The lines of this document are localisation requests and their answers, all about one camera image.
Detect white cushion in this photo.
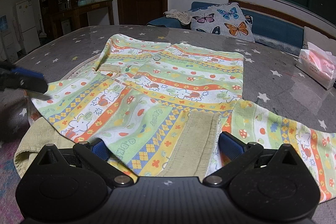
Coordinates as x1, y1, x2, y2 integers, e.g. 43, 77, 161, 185
303, 26, 336, 55

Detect white refrigerator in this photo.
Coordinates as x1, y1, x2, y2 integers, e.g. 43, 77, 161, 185
13, 0, 41, 53

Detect butterfly print pillow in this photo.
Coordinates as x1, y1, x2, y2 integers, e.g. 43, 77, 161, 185
189, 2, 255, 43

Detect pink tissue pack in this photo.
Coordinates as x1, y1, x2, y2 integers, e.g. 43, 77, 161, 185
296, 42, 335, 90

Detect beige cloth on sofa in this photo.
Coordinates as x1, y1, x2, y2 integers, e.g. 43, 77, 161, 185
163, 9, 192, 26

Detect teal kettle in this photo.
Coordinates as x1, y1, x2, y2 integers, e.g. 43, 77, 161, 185
77, 0, 87, 6

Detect colourful patterned children's shirt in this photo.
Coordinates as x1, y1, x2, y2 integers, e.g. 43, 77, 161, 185
28, 34, 335, 201

